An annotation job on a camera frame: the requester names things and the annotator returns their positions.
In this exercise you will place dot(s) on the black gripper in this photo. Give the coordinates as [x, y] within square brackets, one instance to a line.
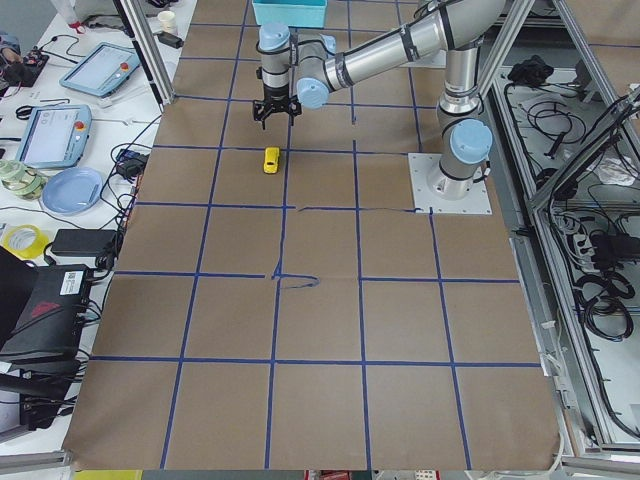
[276, 93]

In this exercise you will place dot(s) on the yellow beetle toy car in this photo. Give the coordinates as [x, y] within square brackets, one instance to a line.
[271, 160]

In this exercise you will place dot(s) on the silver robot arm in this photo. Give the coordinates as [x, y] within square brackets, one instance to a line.
[369, 95]

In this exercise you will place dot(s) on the light blue plastic bin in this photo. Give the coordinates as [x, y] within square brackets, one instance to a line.
[294, 13]

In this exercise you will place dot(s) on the teach pendant far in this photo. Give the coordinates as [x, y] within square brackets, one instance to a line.
[102, 71]

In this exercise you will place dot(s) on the teach pendant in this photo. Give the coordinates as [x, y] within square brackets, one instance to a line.
[102, 71]
[55, 136]

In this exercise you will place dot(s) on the blue plate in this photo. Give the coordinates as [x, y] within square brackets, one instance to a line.
[72, 191]

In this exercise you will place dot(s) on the teach pendant near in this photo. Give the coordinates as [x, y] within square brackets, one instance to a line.
[55, 136]

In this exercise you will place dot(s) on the black power adapter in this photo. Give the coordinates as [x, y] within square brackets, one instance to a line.
[82, 242]

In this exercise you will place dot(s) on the yellow tape roll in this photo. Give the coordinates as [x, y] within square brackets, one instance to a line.
[25, 241]

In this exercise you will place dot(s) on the black laptop computer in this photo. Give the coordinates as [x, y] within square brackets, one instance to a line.
[40, 310]

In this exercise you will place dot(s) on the aluminium frame post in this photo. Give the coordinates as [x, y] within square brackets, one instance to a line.
[136, 27]

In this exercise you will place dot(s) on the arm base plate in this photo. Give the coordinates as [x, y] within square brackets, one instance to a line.
[435, 193]

